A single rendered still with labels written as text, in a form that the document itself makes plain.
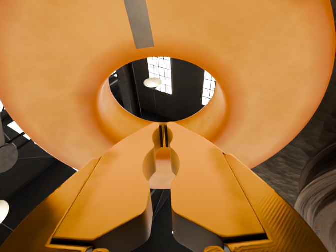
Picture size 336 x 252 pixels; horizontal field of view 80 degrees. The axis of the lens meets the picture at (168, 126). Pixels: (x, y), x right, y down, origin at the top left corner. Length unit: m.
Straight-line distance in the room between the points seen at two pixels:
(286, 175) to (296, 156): 0.08
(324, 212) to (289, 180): 0.24
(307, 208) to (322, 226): 0.04
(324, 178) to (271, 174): 0.28
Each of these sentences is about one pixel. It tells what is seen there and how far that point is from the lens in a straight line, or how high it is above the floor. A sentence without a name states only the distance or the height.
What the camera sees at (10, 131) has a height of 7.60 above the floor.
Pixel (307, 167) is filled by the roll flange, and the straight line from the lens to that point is 0.51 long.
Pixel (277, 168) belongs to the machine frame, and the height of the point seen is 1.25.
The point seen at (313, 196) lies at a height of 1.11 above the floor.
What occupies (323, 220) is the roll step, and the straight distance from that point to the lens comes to 0.49.
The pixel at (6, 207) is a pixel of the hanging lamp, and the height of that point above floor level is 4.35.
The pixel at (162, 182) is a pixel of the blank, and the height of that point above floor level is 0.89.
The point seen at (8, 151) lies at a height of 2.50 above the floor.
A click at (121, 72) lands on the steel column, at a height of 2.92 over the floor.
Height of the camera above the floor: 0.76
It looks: 44 degrees up
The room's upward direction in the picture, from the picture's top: 176 degrees clockwise
